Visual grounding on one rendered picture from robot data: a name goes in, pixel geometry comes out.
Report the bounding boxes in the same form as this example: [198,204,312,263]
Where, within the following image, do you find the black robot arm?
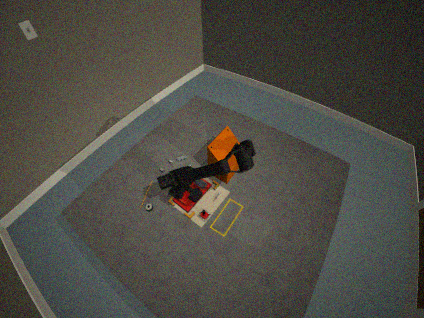
[157,139,255,200]

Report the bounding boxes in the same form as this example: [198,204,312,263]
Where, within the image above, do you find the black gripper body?
[184,184,203,202]

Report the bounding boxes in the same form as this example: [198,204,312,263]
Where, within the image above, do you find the black toy wheel with grey hub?
[145,203,153,212]

